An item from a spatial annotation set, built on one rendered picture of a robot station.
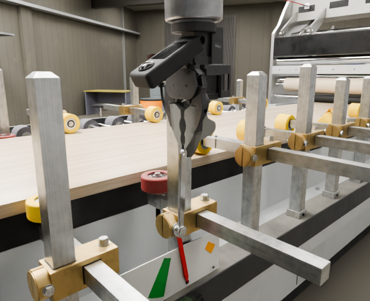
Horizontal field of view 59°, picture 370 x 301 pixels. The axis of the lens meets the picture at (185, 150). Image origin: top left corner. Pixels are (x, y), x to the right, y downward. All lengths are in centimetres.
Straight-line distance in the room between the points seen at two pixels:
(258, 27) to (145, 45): 406
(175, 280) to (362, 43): 248
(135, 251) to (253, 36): 1090
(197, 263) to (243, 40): 1103
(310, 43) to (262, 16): 861
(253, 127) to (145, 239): 42
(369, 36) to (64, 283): 267
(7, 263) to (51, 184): 31
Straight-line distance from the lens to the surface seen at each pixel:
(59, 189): 51
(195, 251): 72
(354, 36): 292
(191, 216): 68
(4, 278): 79
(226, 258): 85
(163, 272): 68
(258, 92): 79
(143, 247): 93
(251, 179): 83
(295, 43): 312
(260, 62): 1149
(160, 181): 75
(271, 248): 59
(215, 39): 55
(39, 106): 48
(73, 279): 57
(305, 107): 101
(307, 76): 101
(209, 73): 52
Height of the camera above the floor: 114
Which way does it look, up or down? 13 degrees down
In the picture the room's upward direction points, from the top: straight up
